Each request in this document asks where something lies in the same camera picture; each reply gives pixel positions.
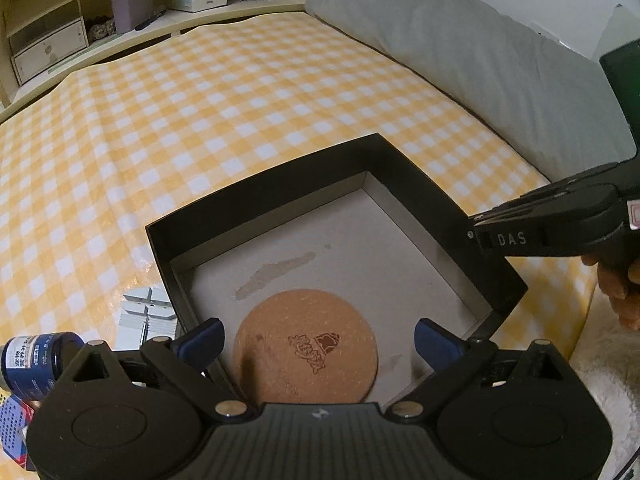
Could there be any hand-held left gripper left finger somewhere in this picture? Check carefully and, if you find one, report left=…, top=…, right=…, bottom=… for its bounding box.
left=47, top=317, right=247, bottom=419

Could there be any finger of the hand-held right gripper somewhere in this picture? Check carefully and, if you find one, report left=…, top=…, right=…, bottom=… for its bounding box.
left=467, top=184, right=608, bottom=262

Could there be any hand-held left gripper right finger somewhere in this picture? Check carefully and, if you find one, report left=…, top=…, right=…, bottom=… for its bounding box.
left=385, top=317, right=583, bottom=419

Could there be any round cork coaster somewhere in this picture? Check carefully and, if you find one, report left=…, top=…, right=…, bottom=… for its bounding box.
left=232, top=289, right=380, bottom=405

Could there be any black box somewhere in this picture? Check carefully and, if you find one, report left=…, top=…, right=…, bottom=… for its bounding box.
left=145, top=132, right=530, bottom=406

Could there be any dark blue bottle silver cap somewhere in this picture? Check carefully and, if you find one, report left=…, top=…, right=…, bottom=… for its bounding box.
left=0, top=331, right=86, bottom=402

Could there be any colourful dotted small box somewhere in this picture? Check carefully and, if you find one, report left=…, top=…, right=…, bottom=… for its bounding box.
left=0, top=392, right=40, bottom=472

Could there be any person's right hand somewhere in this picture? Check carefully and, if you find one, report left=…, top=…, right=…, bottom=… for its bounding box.
left=581, top=254, right=640, bottom=332

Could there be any white fluffy blanket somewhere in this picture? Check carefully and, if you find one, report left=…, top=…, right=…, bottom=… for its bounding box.
left=565, top=280, right=640, bottom=480

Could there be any white board panel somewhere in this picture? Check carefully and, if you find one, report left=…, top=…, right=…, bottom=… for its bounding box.
left=595, top=4, right=640, bottom=66

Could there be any grey pillow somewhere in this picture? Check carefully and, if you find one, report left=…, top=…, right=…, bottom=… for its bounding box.
left=304, top=0, right=638, bottom=183

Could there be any yellow checked tablecloth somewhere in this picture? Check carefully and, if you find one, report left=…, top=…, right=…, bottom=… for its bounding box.
left=0, top=10, right=607, bottom=480

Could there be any cream headboard shelf unit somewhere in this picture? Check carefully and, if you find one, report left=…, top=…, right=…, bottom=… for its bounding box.
left=0, top=0, right=328, bottom=123

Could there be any black pen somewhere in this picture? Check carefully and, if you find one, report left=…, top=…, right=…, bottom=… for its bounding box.
left=134, top=6, right=168, bottom=31

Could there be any dark small clutter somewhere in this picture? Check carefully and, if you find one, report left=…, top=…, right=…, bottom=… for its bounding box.
left=87, top=17, right=118, bottom=41

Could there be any small cream drawer unit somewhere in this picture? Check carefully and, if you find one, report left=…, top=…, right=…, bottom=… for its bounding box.
left=4, top=0, right=91, bottom=86

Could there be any lilac cup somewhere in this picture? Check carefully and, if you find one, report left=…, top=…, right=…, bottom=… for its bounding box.
left=109, top=0, right=153, bottom=35

